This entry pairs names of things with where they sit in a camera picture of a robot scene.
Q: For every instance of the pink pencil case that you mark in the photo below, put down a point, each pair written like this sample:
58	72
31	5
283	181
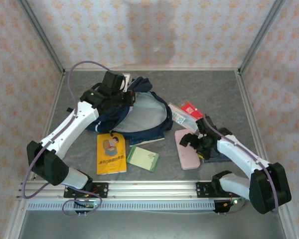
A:
187	160

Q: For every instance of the navy book with yellow label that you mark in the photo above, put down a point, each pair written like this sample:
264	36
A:
221	158

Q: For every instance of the navy blue backpack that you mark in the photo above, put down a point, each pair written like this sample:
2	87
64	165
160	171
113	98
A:
149	112

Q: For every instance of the clear pen pack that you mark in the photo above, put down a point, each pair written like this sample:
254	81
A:
179	117

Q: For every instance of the green notepad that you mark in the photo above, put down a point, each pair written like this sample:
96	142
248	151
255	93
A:
143	158

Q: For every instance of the yellow illustrated book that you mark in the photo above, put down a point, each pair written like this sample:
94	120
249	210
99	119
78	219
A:
112	161

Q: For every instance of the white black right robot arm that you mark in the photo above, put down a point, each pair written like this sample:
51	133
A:
239	155

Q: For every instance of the aluminium base beam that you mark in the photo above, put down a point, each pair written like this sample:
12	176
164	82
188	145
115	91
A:
152	189

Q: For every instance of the black controller board with led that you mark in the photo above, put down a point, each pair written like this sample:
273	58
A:
88	205
224	205

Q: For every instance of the grey metal panel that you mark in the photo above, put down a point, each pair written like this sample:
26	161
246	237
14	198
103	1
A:
152	226

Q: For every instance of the aluminium table edge rail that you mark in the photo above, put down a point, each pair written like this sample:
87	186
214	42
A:
249	109
189	69
48	124

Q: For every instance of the aluminium frame post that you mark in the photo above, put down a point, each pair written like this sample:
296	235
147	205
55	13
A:
262	35
41	35

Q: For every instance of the aluminium frame leg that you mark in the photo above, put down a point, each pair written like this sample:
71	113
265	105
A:
291	224
13	221

